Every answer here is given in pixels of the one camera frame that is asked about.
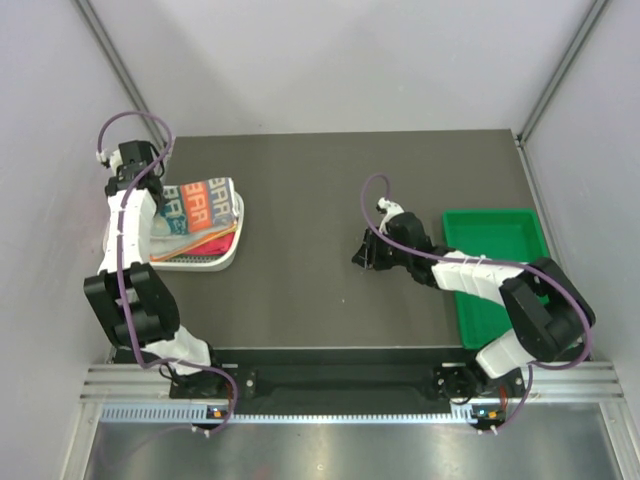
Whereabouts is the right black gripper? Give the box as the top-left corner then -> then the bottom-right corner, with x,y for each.
353,226 -> 413,271

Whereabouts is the white letter print towel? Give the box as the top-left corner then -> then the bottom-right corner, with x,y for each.
151,177 -> 240,241

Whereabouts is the orange white patterned towel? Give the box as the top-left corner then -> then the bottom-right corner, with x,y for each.
150,222 -> 240,262

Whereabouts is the pink microfiber towel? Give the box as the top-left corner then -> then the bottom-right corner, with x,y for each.
184,232 -> 235,257

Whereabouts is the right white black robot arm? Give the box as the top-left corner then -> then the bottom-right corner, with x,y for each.
352,212 -> 596,396

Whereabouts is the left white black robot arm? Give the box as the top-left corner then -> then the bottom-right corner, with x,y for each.
83,140 -> 227,397

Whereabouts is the white perforated basket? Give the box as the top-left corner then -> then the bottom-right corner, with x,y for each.
102,192 -> 250,274

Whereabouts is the green plastic tray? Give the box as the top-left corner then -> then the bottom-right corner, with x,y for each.
442,209 -> 549,350

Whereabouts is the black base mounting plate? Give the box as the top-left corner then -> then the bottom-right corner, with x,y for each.
169,363 -> 524,404

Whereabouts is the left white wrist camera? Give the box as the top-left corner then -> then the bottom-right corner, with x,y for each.
96,149 -> 122,173

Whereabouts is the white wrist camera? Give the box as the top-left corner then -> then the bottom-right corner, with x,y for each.
96,149 -> 122,173
376,197 -> 404,234

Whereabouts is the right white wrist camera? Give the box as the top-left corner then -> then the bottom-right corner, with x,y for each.
376,197 -> 404,234

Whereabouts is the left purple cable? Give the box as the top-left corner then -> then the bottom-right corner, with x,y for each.
95,110 -> 240,435

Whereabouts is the purple cable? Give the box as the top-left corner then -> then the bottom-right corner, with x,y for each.
360,173 -> 596,435
95,110 -> 240,435

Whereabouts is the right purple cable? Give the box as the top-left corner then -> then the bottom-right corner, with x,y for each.
360,173 -> 596,435

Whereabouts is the white slotted cable duct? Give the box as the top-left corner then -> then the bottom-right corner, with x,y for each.
100,403 -> 498,424

